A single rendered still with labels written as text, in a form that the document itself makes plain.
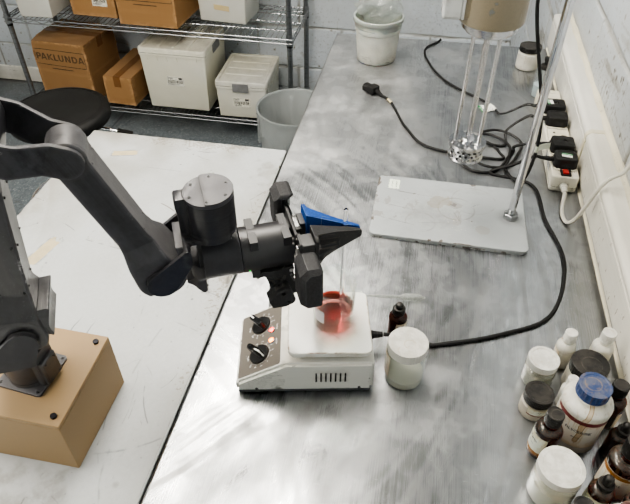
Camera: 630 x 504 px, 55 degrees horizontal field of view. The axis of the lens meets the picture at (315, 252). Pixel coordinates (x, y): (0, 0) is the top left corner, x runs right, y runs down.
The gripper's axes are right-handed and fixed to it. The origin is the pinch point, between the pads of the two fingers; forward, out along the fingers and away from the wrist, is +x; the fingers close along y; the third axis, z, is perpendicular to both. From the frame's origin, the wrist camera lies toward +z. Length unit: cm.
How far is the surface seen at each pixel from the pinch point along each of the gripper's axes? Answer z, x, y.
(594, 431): 20.1, 28.9, 23.9
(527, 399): 21.9, 23.9, 16.3
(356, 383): 23.4, 2.0, 6.7
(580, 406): 16.7, 27.0, 21.8
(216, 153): 26, -9, -64
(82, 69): 85, -58, -252
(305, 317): 17.0, -3.4, -2.1
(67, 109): 52, -52, -145
